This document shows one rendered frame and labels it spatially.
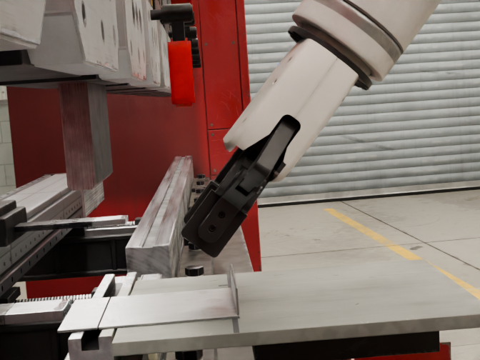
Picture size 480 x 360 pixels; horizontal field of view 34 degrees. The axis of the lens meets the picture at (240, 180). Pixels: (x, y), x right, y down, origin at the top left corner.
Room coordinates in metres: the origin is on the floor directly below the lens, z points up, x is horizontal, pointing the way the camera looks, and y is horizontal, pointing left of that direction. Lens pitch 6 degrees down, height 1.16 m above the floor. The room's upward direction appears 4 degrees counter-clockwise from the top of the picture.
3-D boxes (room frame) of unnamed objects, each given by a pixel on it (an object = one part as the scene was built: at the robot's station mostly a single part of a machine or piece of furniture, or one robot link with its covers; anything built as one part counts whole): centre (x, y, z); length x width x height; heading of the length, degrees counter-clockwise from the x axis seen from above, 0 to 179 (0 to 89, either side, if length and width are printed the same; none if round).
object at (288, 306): (0.60, -0.03, 1.00); 0.26 x 0.18 x 0.01; 92
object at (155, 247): (1.86, 0.16, 0.92); 1.67 x 0.06 x 0.10; 2
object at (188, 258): (1.20, 0.08, 0.89); 0.30 x 0.05 x 0.03; 2
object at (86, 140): (0.59, 0.11, 1.13); 0.10 x 0.02 x 0.10; 2
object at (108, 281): (0.62, 0.11, 0.98); 0.20 x 0.03 x 0.03; 2
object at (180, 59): (0.75, 0.05, 1.20); 0.04 x 0.02 x 0.10; 92
